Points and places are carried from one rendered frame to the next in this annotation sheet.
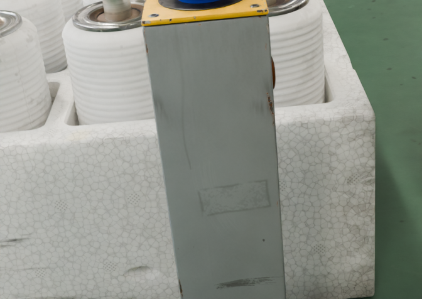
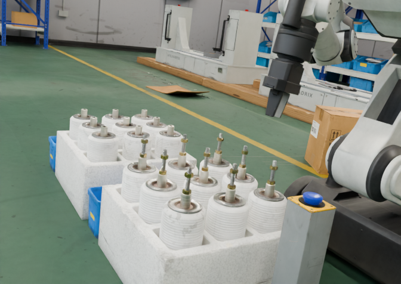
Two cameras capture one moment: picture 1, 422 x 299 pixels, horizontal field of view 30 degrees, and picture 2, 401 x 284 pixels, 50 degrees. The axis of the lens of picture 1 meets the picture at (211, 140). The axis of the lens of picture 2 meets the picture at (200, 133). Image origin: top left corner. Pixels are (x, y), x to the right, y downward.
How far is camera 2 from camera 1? 69 cm
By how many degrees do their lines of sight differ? 35
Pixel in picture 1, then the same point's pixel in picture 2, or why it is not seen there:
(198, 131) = (313, 242)
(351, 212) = not seen: hidden behind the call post
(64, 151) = (226, 251)
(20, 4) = (176, 193)
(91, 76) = (229, 222)
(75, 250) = not seen: outside the picture
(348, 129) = not seen: hidden behind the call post
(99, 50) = (235, 213)
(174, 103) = (311, 234)
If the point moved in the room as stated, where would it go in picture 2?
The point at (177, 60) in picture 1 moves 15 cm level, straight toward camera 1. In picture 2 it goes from (315, 222) to (384, 261)
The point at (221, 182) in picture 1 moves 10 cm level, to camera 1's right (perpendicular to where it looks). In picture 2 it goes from (314, 257) to (345, 248)
